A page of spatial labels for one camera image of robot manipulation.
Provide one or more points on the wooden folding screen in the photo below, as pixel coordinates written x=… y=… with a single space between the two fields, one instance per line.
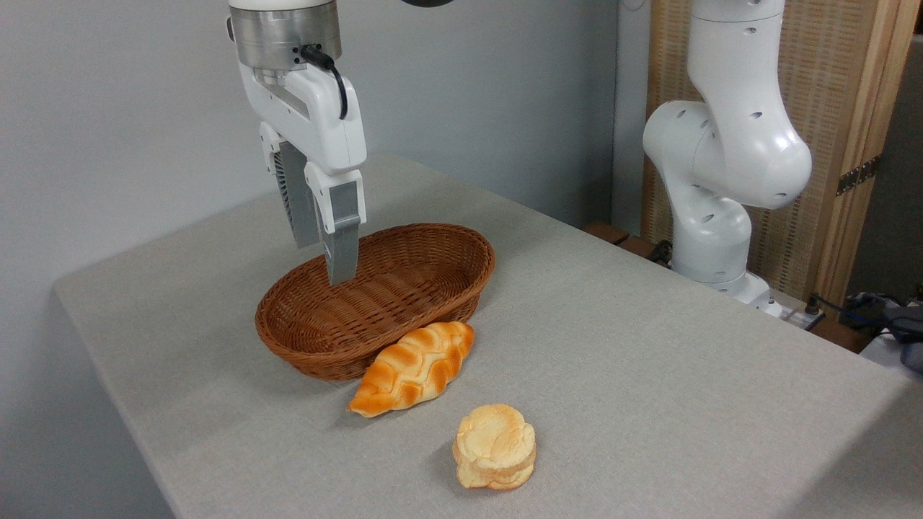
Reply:
x=829 y=86

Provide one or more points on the long braided bread loaf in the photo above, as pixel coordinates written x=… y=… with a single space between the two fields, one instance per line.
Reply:
x=411 y=367

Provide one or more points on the brown wooden platform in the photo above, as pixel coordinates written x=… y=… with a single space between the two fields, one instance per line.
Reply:
x=606 y=232

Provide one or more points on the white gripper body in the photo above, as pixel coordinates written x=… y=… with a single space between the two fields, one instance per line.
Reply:
x=316 y=121

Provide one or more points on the brown wicker basket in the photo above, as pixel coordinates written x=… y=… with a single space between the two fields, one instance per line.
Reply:
x=317 y=317

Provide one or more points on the small round bread roll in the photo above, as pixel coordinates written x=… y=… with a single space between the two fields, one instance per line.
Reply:
x=494 y=443

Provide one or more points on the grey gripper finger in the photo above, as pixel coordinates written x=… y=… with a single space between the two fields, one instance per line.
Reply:
x=343 y=236
x=298 y=200

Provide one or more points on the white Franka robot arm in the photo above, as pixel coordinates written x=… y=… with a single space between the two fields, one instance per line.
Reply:
x=728 y=144

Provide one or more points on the dark metal screen hinge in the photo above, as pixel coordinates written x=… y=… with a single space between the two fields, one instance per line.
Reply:
x=858 y=175

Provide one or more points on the white power strip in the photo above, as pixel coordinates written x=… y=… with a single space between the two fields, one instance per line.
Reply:
x=797 y=317

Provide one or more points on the dark grey bag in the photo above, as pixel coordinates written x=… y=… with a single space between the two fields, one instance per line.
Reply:
x=910 y=335

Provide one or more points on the grey fabric tablecloth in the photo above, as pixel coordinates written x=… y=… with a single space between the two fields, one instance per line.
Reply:
x=649 y=404

